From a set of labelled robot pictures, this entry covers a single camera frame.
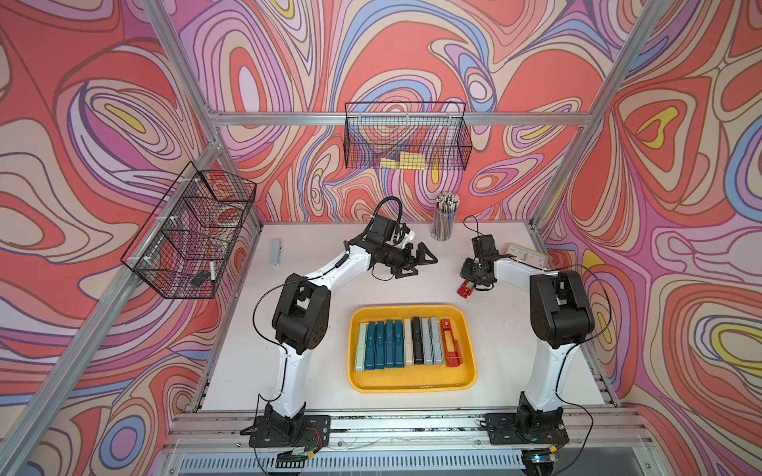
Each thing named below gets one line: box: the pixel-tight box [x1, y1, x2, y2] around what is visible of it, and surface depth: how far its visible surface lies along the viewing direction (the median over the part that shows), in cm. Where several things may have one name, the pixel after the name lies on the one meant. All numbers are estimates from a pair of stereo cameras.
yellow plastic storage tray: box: [347, 304, 479, 394], surface depth 84 cm
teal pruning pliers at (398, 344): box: [392, 319, 405, 368], surface depth 86 cm
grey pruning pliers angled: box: [430, 317, 444, 366], surface depth 86 cm
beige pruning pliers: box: [402, 318, 415, 367], surface depth 86 cm
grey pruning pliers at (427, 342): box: [420, 317, 434, 366], surface depth 86 cm
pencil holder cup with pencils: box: [430, 192, 461, 241], surface depth 107 cm
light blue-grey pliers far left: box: [270, 238, 282, 268], surface depth 110 cm
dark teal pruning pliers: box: [365, 321, 377, 370], surface depth 86 cm
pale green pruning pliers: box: [355, 323, 369, 373], surface depth 86 cm
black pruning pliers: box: [410, 316, 424, 365], surface depth 87 cm
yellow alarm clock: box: [506, 242, 549, 270], surface depth 109 cm
